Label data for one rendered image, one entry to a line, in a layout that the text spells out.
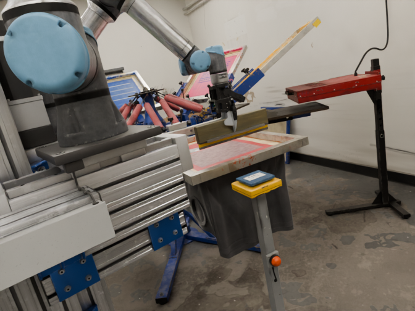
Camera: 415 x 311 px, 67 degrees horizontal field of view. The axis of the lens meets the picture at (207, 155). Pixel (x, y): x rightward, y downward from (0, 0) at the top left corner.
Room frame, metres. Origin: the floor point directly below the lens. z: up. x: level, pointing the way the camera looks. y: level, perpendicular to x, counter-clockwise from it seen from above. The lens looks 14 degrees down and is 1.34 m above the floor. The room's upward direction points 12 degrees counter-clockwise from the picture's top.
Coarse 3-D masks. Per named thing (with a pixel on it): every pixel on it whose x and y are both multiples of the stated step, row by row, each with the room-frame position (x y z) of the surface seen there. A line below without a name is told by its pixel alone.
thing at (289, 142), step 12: (264, 132) 1.63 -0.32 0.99; (276, 144) 1.33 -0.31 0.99; (288, 144) 1.31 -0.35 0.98; (300, 144) 1.34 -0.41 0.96; (252, 156) 1.24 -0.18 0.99; (264, 156) 1.26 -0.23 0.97; (216, 168) 1.17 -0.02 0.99; (228, 168) 1.19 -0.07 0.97; (240, 168) 1.22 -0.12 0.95; (192, 180) 1.13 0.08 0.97; (204, 180) 1.15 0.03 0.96
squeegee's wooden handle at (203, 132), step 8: (248, 112) 1.39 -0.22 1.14; (256, 112) 1.40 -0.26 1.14; (264, 112) 1.42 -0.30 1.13; (224, 120) 1.34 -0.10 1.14; (240, 120) 1.37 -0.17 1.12; (248, 120) 1.38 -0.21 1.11; (256, 120) 1.40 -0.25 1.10; (264, 120) 1.42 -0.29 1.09; (200, 128) 1.29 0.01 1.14; (208, 128) 1.31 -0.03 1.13; (216, 128) 1.32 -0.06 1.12; (224, 128) 1.33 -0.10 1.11; (232, 128) 1.35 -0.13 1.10; (240, 128) 1.36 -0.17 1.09; (200, 136) 1.29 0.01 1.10; (208, 136) 1.30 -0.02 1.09; (216, 136) 1.32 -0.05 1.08; (200, 144) 1.29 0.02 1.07
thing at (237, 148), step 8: (192, 144) 1.88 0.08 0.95; (224, 144) 1.69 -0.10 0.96; (232, 144) 1.65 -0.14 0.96; (240, 144) 1.62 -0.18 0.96; (248, 144) 1.58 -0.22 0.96; (256, 144) 1.54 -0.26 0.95; (264, 144) 1.51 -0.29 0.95; (224, 152) 1.52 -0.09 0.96; (232, 152) 1.49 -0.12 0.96; (240, 152) 1.45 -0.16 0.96; (248, 152) 1.42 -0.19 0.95
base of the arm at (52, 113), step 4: (44, 104) 1.07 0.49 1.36; (48, 104) 1.07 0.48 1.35; (52, 104) 1.08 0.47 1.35; (48, 108) 1.07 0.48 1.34; (52, 108) 1.08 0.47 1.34; (48, 112) 1.07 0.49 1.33; (52, 112) 1.08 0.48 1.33; (56, 112) 1.08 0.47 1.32; (48, 116) 1.06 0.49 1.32; (52, 116) 1.07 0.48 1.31; (56, 116) 1.08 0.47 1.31; (52, 120) 1.06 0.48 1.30; (56, 120) 1.07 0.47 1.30; (52, 124) 1.06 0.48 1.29; (56, 124) 1.06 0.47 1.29; (56, 128) 1.06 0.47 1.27; (56, 132) 1.06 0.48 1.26
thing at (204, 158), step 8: (192, 152) 1.67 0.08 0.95; (200, 152) 1.63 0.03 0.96; (208, 152) 1.59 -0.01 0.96; (216, 152) 1.55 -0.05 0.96; (192, 160) 1.49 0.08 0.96; (200, 160) 1.46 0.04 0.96; (208, 160) 1.43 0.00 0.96; (216, 160) 1.40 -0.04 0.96; (224, 160) 1.37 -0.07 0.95; (200, 168) 1.33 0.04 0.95
